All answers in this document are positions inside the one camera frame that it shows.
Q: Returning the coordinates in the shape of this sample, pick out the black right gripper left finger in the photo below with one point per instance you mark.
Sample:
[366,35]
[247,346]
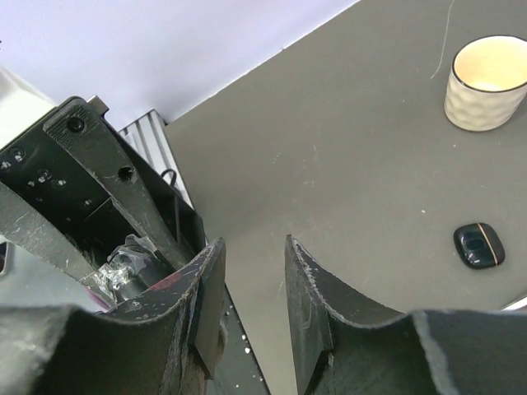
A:
[168,340]

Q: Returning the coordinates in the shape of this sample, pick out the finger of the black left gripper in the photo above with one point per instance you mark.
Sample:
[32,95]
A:
[24,226]
[147,204]

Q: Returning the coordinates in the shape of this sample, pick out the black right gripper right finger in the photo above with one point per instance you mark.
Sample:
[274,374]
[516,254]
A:
[346,343]

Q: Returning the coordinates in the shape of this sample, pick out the glossy black gold-trim charging case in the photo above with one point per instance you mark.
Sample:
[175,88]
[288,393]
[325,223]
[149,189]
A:
[479,246]

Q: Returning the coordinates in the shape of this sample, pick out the black marbled earbud case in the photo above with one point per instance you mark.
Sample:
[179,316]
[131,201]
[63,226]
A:
[131,269]

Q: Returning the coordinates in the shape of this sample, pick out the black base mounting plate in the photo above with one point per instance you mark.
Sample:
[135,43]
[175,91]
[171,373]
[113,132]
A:
[238,371]

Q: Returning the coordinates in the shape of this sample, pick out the cream dimpled ceramic mug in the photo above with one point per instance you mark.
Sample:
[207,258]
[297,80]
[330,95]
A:
[487,83]

